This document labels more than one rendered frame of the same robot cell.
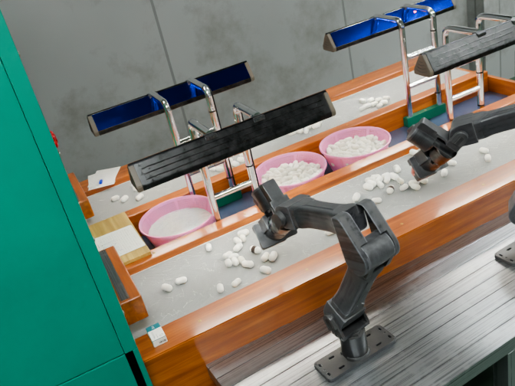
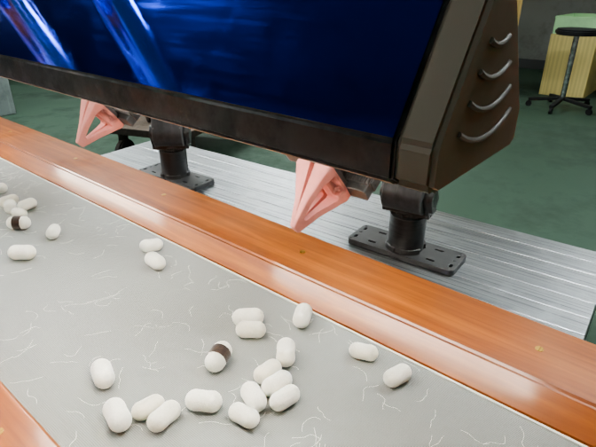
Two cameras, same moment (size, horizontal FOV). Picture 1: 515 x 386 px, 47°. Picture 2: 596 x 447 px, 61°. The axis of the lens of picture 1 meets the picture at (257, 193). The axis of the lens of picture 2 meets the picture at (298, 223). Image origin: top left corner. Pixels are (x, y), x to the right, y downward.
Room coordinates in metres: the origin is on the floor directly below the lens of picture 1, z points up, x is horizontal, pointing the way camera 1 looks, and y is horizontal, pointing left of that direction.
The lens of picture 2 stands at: (1.60, 0.44, 1.11)
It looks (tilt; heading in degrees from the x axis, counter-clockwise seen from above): 26 degrees down; 240
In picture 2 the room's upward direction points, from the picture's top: straight up
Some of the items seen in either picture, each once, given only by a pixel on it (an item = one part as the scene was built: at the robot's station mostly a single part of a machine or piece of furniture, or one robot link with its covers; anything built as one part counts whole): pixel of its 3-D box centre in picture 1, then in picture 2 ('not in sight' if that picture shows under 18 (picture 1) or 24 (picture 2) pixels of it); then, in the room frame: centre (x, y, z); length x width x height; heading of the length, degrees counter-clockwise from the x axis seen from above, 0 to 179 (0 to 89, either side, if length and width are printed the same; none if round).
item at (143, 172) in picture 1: (234, 136); (62, 24); (1.55, 0.03, 1.08); 0.62 x 0.08 x 0.07; 110
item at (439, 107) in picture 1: (408, 64); not in sight; (2.34, -0.73, 0.90); 0.20 x 0.19 x 0.45; 110
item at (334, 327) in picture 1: (346, 318); (410, 198); (1.05, -0.13, 0.77); 0.09 x 0.06 x 0.06; 118
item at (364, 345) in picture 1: (353, 341); (406, 231); (1.05, -0.14, 0.71); 0.20 x 0.07 x 0.08; 114
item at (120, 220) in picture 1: (115, 240); not in sight; (1.68, 0.49, 0.77); 0.33 x 0.15 x 0.01; 20
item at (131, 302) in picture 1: (119, 282); not in sight; (1.35, 0.42, 0.83); 0.30 x 0.06 x 0.07; 20
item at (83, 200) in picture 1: (75, 195); not in sight; (1.99, 0.65, 0.83); 0.30 x 0.06 x 0.07; 20
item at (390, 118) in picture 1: (309, 153); not in sight; (2.12, -0.23, 0.71); 1.81 x 0.06 x 0.11; 110
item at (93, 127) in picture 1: (172, 96); not in sight; (2.08, 0.22, 1.08); 0.62 x 0.08 x 0.07; 110
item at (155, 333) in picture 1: (156, 335); not in sight; (1.16, 0.32, 0.77); 0.06 x 0.04 x 0.02; 20
